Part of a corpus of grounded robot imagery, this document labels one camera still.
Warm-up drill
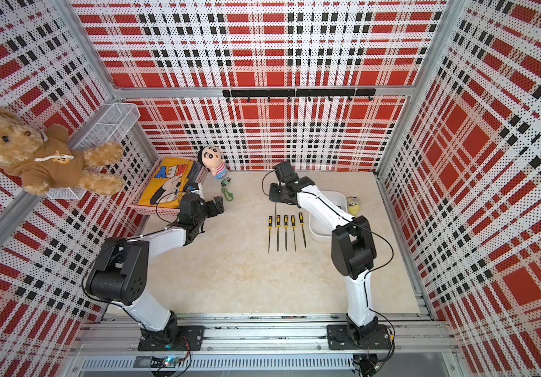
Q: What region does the white plastic storage box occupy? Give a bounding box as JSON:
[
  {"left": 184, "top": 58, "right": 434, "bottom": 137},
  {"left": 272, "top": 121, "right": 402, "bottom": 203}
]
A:
[{"left": 309, "top": 190, "right": 347, "bottom": 242}]

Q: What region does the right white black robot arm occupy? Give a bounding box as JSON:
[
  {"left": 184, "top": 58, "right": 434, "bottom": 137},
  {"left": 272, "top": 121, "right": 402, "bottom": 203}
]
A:
[{"left": 269, "top": 161, "right": 383, "bottom": 348}]

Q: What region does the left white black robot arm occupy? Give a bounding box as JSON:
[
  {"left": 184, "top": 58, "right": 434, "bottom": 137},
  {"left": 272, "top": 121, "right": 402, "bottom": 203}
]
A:
[{"left": 83, "top": 192, "right": 224, "bottom": 346}]

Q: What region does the pink perforated plastic basket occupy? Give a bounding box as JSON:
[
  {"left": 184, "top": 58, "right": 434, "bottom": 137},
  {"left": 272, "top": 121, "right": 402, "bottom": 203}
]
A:
[{"left": 128, "top": 157, "right": 208, "bottom": 216}]

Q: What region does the grey folded cloth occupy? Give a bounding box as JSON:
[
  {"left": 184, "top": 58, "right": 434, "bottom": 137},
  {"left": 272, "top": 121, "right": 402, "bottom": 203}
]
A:
[{"left": 183, "top": 161, "right": 202, "bottom": 193}]

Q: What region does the cartoon boy plush doll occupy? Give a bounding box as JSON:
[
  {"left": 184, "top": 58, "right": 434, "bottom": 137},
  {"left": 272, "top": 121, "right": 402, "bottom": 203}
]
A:
[{"left": 198, "top": 145, "right": 228, "bottom": 180}]

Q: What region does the green circuit board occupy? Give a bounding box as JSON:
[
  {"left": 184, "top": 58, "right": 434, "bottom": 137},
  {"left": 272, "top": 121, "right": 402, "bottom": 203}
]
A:
[{"left": 150, "top": 357, "right": 183, "bottom": 369}]

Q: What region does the brown teddy bear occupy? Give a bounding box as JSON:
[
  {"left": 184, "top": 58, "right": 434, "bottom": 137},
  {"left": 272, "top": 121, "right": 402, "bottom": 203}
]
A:
[{"left": 0, "top": 107, "right": 124, "bottom": 196}]

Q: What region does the green keychain toy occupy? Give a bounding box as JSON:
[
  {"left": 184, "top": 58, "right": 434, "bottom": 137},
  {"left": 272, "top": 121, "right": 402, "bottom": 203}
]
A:
[{"left": 221, "top": 177, "right": 234, "bottom": 202}]

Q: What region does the grey yellow plush keychain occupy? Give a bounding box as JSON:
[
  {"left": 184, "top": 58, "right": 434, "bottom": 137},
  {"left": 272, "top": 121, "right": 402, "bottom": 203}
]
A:
[{"left": 347, "top": 196, "right": 361, "bottom": 216}]

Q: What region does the black wall hook rail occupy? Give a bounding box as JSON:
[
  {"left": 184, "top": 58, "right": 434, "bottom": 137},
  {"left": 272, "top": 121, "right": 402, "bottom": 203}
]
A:
[{"left": 222, "top": 88, "right": 377, "bottom": 101}]

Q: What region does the clear wire wall basket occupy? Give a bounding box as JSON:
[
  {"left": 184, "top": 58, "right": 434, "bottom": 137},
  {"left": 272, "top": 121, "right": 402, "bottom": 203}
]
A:
[{"left": 34, "top": 102, "right": 139, "bottom": 200}]

